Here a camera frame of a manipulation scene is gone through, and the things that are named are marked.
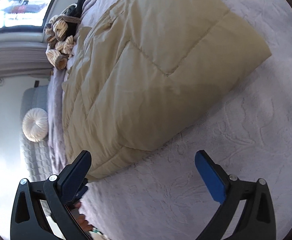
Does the bed with lavender blanket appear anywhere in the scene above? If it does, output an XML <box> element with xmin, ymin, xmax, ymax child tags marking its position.
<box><xmin>47</xmin><ymin>0</ymin><xmax>292</xmax><ymax>240</ymax></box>

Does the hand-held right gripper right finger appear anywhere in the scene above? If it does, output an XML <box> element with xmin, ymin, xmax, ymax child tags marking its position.
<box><xmin>195</xmin><ymin>150</ymin><xmax>277</xmax><ymax>240</ymax></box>

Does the grey quilted headboard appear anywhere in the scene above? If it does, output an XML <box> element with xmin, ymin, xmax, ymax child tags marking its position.
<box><xmin>19</xmin><ymin>86</ymin><xmax>62</xmax><ymax>183</ymax></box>

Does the beige puffer jacket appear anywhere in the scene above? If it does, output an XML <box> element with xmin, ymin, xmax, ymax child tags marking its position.
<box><xmin>61</xmin><ymin>0</ymin><xmax>272</xmax><ymax>183</ymax></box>

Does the dark garment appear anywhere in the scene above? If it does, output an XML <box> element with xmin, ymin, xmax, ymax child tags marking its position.
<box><xmin>73</xmin><ymin>0</ymin><xmax>89</xmax><ymax>18</ymax></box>

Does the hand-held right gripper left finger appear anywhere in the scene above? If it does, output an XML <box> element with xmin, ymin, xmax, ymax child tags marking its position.
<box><xmin>10</xmin><ymin>150</ymin><xmax>93</xmax><ymax>240</ymax></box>

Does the dark framed window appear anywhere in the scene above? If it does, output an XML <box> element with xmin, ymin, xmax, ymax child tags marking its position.
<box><xmin>0</xmin><ymin>0</ymin><xmax>67</xmax><ymax>32</ymax></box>

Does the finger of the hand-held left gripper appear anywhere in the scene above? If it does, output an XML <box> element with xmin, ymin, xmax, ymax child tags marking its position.
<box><xmin>72</xmin><ymin>179</ymin><xmax>89</xmax><ymax>203</ymax></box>

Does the round white pleated pillow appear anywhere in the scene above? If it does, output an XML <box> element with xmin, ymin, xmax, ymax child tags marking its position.
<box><xmin>22</xmin><ymin>108</ymin><xmax>48</xmax><ymax>142</ymax></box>

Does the person's left hand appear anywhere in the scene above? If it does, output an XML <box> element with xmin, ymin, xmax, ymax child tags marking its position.
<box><xmin>69</xmin><ymin>201</ymin><xmax>94</xmax><ymax>233</ymax></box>

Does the grey curtain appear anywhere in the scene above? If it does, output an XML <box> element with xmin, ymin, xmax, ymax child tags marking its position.
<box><xmin>0</xmin><ymin>34</ymin><xmax>54</xmax><ymax>77</ymax></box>

